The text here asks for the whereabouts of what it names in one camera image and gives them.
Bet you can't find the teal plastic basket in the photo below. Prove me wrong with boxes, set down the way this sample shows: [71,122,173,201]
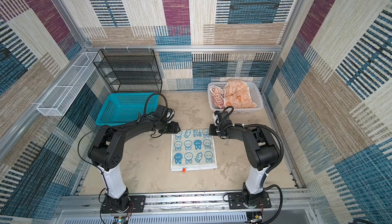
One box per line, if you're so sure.
[96,93,159,127]

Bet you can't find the black wire shelf rack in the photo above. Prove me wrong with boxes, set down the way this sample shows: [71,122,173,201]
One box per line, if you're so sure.
[93,49,162,93]

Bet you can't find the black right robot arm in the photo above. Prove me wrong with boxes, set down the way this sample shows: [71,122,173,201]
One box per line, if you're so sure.
[209,110,284,209]

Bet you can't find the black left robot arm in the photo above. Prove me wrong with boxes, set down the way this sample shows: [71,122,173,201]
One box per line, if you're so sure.
[88,105,180,213]

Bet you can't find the white wire mesh tray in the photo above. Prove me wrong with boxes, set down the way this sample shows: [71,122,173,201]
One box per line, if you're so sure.
[37,52,97,116]

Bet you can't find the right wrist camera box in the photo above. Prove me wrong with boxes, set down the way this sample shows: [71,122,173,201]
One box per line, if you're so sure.
[213,111,220,126]

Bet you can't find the white plastic laundry basket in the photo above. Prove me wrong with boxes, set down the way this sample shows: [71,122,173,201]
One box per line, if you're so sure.
[207,81,263,114]

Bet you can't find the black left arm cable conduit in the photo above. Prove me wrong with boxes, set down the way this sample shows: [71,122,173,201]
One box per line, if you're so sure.
[143,93,168,116]

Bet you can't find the aluminium frame post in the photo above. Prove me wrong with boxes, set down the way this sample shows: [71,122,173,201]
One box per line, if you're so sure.
[260,0,305,96]

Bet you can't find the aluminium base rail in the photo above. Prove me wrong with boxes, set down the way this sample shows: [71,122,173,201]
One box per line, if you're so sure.
[51,188,323,224]

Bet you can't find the blue and cream towel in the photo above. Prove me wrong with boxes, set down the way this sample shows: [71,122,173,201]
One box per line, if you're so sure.
[170,129,217,172]

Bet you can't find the orange and cream towel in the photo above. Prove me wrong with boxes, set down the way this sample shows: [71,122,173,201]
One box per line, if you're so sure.
[224,79,256,109]

